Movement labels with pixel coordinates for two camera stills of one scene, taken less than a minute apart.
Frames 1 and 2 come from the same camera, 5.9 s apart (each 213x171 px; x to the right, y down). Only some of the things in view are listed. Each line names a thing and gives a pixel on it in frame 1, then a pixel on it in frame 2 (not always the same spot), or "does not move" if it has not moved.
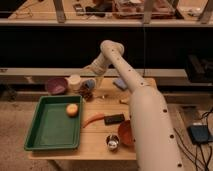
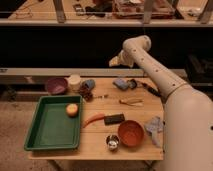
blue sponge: [120, 83] does not move
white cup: [75, 82] does not move
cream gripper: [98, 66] → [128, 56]
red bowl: [125, 132] does not move
